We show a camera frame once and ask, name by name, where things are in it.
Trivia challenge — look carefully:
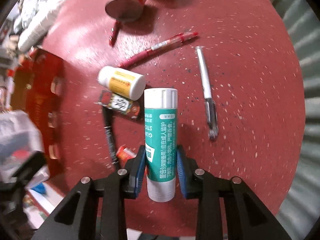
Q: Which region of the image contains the red cardboard box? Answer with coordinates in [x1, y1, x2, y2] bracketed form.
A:
[10, 48, 65, 177]

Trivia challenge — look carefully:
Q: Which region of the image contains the clear plastic container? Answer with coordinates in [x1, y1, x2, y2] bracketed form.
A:
[1, 110, 44, 183]

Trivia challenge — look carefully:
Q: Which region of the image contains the red gel pen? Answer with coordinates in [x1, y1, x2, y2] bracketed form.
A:
[118, 31, 199, 69]

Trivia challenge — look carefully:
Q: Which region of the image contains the white blanket bed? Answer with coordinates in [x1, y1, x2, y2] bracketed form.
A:
[13, 0, 67, 53]

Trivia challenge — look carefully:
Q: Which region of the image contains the white silver pen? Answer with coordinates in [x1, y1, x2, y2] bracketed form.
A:
[195, 46, 219, 141]

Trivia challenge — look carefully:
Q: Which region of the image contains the teal white glue stick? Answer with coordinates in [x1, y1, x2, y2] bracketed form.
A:
[144, 88, 178, 203]

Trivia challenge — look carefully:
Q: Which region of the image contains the small patterned packet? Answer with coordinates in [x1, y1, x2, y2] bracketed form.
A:
[97, 89, 141, 120]

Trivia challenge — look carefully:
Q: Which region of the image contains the yellow label pill bottle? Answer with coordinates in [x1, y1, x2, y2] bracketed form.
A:
[98, 66, 146, 101]

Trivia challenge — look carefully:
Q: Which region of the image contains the red can lying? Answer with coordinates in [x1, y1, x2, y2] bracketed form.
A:
[105, 0, 146, 22]

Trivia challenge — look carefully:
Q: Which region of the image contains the black marker pen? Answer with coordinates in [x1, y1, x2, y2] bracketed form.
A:
[102, 106, 120, 170]

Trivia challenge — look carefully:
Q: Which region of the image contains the red lighter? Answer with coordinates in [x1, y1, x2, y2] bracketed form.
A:
[116, 145, 137, 166]

